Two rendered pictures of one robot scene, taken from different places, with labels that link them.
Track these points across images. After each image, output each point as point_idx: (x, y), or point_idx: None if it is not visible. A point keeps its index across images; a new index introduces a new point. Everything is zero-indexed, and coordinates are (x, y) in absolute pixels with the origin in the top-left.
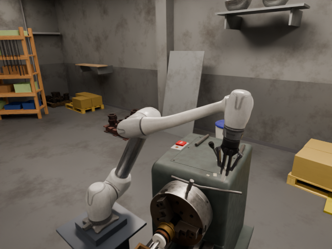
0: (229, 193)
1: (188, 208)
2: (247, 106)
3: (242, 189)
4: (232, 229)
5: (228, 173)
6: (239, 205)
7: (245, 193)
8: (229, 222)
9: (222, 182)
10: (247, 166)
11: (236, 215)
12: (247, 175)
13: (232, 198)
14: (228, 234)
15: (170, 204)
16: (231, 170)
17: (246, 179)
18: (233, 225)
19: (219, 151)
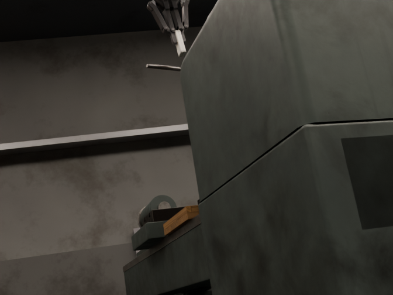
0: (181, 78)
1: None
2: None
3: (237, 93)
4: (223, 200)
5: (171, 38)
6: (238, 145)
7: (275, 123)
8: (200, 153)
9: (179, 56)
10: (245, 14)
11: (234, 172)
12: (263, 47)
13: (193, 95)
14: (210, 195)
15: None
16: (163, 33)
17: (255, 62)
18: (223, 187)
19: (182, 8)
